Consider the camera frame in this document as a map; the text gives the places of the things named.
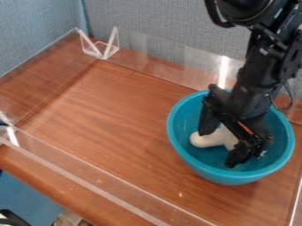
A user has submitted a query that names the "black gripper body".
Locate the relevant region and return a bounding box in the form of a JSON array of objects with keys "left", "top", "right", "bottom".
[{"left": 202, "top": 84, "right": 270, "bottom": 143}]

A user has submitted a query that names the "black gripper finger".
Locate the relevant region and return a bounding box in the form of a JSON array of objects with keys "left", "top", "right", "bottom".
[
  {"left": 198, "top": 102, "right": 221, "bottom": 136},
  {"left": 226, "top": 139, "right": 267, "bottom": 169}
]

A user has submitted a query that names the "white brown plush mushroom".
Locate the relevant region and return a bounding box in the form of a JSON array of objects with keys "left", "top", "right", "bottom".
[{"left": 190, "top": 125, "right": 238, "bottom": 151}]

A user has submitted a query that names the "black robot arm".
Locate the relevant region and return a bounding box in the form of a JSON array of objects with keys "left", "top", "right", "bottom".
[{"left": 198, "top": 0, "right": 302, "bottom": 168}]

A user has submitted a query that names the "blue plastic bowl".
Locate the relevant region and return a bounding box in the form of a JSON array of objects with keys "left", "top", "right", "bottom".
[{"left": 166, "top": 90, "right": 295, "bottom": 185}]

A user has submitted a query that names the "clear acrylic back barrier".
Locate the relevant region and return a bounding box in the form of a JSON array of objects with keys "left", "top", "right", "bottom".
[{"left": 106, "top": 38, "right": 302, "bottom": 124}]

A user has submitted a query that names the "clear acrylic barrier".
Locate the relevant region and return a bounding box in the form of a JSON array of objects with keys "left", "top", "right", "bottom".
[
  {"left": 0, "top": 29, "right": 95, "bottom": 124},
  {"left": 0, "top": 127, "right": 215, "bottom": 226},
  {"left": 106, "top": 38, "right": 302, "bottom": 124}
]

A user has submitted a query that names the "clear acrylic front barrier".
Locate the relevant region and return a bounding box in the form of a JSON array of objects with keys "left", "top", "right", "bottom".
[{"left": 0, "top": 127, "right": 215, "bottom": 226}]

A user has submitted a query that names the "clear acrylic left barrier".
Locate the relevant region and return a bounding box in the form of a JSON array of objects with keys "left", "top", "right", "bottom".
[{"left": 0, "top": 29, "right": 95, "bottom": 124}]

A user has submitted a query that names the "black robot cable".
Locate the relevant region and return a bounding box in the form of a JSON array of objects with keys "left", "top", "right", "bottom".
[{"left": 269, "top": 82, "right": 295, "bottom": 113}]

